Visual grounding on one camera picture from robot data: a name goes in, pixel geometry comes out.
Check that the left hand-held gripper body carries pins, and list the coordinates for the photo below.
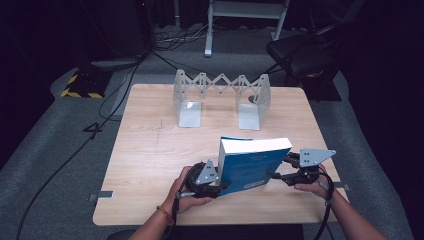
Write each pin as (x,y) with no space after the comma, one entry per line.
(203,178)

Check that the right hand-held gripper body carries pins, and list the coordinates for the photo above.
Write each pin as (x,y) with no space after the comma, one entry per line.
(308,165)

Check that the thick blue book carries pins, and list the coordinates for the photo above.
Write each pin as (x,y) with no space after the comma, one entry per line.
(248,165)

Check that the person's right hand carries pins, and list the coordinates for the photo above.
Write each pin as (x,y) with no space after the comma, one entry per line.
(316,190)

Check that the person's left hand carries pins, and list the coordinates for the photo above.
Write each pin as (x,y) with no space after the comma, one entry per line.
(181,200)

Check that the grey tape strip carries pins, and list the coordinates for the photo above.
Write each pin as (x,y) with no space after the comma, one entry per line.
(343,186)
(101,195)

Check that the expandable grey metal bookend rack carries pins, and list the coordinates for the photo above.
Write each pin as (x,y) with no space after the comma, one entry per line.
(200,100)

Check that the black chair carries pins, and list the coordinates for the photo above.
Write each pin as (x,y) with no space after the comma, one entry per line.
(300,50)

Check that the yellow black striped base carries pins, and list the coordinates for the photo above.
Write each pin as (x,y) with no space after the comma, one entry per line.
(81,90)

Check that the white metal stand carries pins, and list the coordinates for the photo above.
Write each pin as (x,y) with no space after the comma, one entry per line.
(243,10)

